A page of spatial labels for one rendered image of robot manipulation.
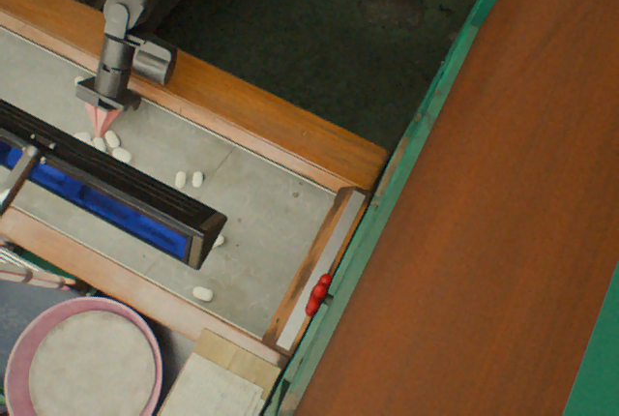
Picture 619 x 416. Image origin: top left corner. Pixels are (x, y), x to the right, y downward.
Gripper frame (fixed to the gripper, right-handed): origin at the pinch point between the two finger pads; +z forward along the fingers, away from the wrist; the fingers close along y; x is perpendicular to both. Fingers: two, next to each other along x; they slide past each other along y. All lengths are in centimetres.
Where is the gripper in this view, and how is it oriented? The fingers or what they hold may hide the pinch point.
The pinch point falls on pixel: (100, 133)
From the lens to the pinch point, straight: 113.9
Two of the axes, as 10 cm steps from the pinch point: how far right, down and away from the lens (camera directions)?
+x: 2.7, -3.7, 8.9
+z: -3.6, 8.2, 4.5
